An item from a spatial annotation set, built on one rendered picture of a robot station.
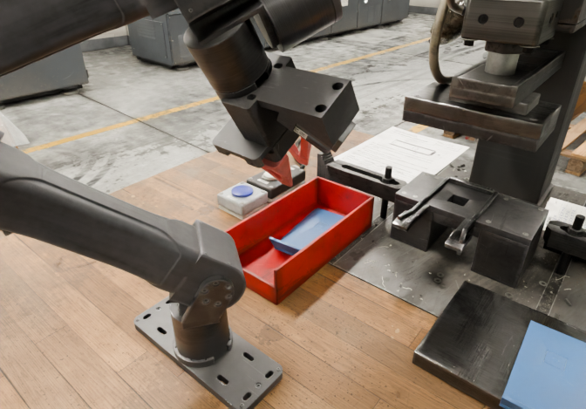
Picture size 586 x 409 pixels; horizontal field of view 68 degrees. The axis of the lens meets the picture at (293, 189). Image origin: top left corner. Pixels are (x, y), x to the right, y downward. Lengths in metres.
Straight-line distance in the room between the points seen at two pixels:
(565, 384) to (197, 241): 0.41
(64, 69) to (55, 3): 4.68
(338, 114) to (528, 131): 0.31
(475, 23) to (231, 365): 0.50
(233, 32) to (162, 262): 0.22
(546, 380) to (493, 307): 0.11
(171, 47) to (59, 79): 1.32
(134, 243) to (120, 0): 0.21
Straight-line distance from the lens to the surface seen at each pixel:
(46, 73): 4.99
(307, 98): 0.36
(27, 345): 0.65
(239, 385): 0.52
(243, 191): 0.80
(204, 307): 0.47
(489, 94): 0.60
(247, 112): 0.38
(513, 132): 0.61
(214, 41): 0.37
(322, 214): 0.78
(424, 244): 0.73
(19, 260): 0.81
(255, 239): 0.71
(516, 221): 0.70
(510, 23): 0.59
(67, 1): 0.36
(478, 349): 0.58
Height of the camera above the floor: 1.33
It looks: 29 degrees down
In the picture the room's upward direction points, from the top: straight up
